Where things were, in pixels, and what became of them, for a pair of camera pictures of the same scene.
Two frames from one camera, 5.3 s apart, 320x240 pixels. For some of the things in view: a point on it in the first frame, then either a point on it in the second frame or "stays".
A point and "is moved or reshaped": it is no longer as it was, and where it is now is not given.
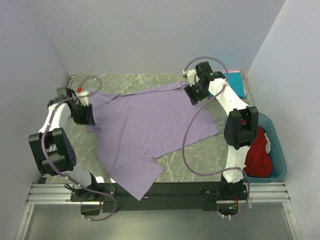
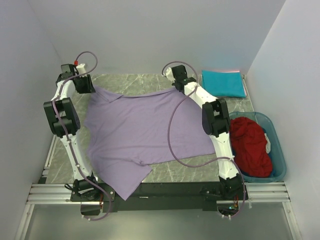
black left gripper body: [82, 114] → [85, 85]
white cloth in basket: [268, 146] stays
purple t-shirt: [133, 128] is moved or reshaped
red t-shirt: [258, 163] stays
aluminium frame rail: [60, 194] stays
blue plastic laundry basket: [277, 156] stays
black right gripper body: [199, 94] → [174, 84]
